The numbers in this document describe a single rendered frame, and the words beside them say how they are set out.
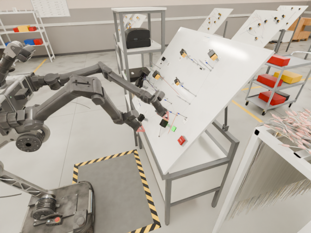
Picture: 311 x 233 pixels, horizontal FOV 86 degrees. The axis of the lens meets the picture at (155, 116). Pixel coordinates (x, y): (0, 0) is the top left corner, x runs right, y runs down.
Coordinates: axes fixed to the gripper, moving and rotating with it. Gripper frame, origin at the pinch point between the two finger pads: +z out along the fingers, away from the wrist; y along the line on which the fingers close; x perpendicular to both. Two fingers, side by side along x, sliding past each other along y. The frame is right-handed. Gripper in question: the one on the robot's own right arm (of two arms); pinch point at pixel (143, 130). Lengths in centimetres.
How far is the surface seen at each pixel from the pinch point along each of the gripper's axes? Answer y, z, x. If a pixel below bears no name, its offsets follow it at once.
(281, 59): 62, 174, -217
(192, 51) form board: 23, 6, -80
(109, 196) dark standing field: 54, 54, 95
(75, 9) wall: 740, -131, -170
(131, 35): 90, -30, -70
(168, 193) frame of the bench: -16, 46, 30
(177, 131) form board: -11.5, 17.8, -14.7
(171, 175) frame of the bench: -18.7, 33.6, 14.9
